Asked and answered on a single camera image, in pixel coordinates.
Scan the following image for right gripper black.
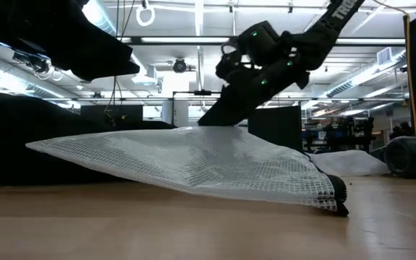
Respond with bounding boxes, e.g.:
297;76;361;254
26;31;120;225
197;20;312;127

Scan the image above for large clear mesh pouch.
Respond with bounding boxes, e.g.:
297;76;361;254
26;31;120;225
25;126;350;217

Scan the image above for black backpack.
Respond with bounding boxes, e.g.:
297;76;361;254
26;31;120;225
0;92;176;187

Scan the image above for small clear narrow pouch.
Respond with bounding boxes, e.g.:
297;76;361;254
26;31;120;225
307;149;391;177

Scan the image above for black cylindrical roll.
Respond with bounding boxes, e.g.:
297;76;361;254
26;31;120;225
384;135;416;180

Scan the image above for black room divider panel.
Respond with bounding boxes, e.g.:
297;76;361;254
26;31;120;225
248;105;303;152

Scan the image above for round black ceiling device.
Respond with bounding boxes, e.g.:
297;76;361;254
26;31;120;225
172;57;188;74

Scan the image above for black monitor screen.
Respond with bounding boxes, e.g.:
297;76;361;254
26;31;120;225
79;104;144;128

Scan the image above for distant black robot station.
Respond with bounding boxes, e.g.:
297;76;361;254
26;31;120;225
301;116;378;152

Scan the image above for distant robot arms with red part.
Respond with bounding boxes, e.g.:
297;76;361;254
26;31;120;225
389;121;414;140

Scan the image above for distant black gantry frame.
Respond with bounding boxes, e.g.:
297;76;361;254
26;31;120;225
171;89;227;126

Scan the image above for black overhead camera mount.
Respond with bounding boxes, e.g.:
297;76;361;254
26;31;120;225
12;50;52;77

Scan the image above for white hanging ring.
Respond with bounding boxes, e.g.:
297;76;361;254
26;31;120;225
135;5;157;28

